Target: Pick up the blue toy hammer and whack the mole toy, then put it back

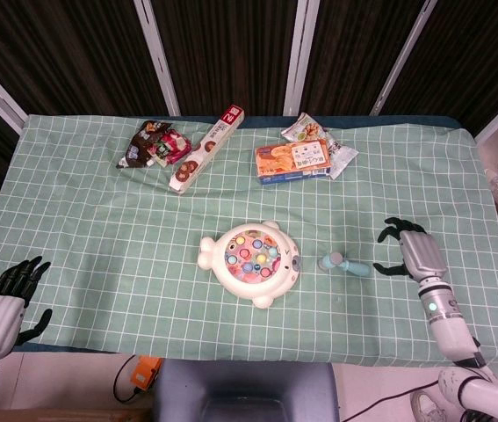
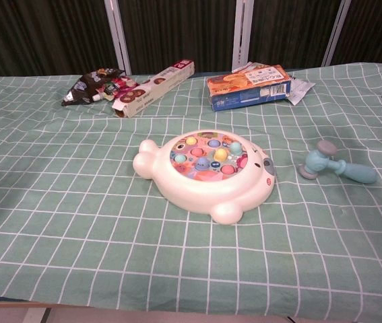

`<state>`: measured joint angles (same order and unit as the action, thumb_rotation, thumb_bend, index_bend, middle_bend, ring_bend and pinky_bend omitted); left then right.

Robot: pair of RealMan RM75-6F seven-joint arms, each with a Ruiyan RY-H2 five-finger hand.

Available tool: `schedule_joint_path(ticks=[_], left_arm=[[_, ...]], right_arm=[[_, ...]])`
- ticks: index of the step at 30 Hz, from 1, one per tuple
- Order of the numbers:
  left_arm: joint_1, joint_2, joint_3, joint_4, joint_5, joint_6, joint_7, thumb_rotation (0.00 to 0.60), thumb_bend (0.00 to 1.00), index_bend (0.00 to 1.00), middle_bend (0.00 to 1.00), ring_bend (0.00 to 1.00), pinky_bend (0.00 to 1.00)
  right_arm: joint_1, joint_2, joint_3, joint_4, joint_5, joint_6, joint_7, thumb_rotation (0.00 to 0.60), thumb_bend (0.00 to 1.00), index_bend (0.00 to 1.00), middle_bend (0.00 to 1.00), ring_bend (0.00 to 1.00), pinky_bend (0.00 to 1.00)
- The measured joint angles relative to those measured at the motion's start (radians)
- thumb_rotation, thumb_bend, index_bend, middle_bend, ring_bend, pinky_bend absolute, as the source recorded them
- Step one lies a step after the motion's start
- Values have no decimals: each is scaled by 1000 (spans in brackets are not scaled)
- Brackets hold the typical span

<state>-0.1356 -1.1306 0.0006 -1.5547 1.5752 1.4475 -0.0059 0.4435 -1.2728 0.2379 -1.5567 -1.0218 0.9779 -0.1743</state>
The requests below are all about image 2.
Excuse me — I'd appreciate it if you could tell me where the light blue toy hammer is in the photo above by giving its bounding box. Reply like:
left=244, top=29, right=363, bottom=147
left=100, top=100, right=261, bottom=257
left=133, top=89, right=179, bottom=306
left=298, top=140, right=379, bottom=185

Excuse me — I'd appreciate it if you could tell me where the white whack-a-mole toy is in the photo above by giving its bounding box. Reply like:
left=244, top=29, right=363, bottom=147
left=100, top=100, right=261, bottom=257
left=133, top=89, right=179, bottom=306
left=132, top=129, right=277, bottom=225

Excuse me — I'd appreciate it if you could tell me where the silver white snack packet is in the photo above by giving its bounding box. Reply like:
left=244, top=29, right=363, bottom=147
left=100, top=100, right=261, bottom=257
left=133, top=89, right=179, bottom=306
left=288, top=76, right=315, bottom=106

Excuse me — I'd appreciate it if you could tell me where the orange and blue biscuit box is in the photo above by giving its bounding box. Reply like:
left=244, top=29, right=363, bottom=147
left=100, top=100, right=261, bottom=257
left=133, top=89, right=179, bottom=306
left=206, top=61, right=293, bottom=112

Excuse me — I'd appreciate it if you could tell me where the long beige cookie box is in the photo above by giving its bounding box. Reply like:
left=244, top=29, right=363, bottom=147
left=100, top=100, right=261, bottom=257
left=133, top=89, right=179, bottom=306
left=111, top=59, right=195, bottom=119

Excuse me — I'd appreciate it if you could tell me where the red snack packet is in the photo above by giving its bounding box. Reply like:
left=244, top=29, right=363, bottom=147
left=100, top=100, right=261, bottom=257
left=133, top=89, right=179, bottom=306
left=92, top=76, right=141, bottom=102

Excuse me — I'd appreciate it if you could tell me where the dark brown snack bag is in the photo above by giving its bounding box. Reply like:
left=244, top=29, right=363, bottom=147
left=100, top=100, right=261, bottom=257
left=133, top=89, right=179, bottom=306
left=61, top=68, right=127, bottom=107

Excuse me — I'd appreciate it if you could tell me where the green checked tablecloth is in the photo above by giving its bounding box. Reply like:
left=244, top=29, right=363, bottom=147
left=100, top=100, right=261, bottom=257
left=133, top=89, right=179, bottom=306
left=0, top=62, right=382, bottom=314

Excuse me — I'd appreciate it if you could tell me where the white partition post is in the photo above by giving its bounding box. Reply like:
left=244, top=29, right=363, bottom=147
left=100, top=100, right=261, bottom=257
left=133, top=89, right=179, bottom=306
left=321, top=0, right=352, bottom=67
left=232, top=0, right=255, bottom=72
left=104, top=0, right=133, bottom=75

